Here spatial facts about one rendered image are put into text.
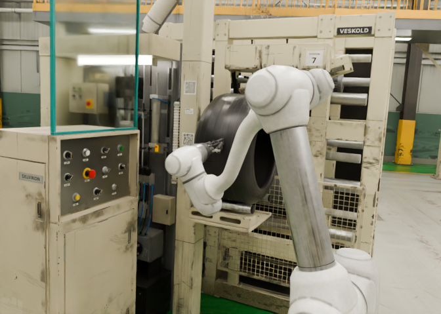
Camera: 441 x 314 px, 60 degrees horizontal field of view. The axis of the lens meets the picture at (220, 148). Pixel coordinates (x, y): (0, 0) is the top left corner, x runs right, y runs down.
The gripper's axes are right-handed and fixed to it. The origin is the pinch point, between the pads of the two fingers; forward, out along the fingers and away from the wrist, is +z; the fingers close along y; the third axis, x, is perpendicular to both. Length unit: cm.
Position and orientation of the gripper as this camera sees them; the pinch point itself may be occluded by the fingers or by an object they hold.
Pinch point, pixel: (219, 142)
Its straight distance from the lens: 178.4
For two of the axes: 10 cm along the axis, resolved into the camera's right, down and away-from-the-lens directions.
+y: -9.0, -1.0, 4.2
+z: 4.3, -2.3, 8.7
